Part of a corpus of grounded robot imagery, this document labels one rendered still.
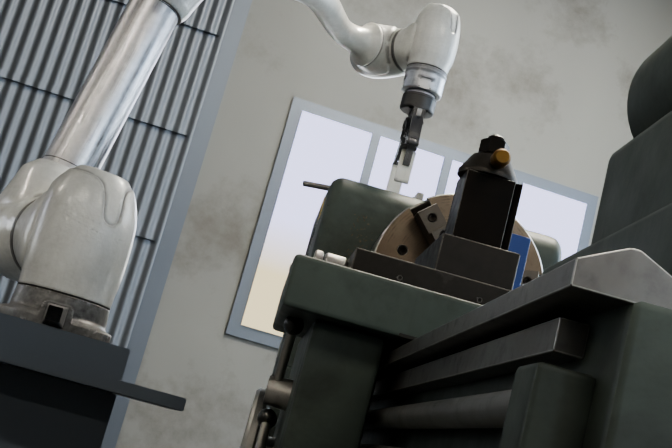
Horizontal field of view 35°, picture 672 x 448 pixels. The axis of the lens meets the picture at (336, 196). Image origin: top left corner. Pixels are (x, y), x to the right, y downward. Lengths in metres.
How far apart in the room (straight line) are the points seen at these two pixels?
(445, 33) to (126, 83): 0.71
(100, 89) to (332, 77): 2.70
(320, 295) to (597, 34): 4.05
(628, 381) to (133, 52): 1.60
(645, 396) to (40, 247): 1.32
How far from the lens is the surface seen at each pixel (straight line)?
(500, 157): 1.37
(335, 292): 1.18
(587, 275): 0.56
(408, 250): 1.93
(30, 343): 1.68
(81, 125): 2.01
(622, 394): 0.56
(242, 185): 4.47
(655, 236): 0.68
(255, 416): 1.31
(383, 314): 1.18
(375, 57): 2.41
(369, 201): 2.10
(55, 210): 1.77
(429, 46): 2.32
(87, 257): 1.74
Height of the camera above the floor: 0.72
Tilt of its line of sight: 13 degrees up
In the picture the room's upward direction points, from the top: 15 degrees clockwise
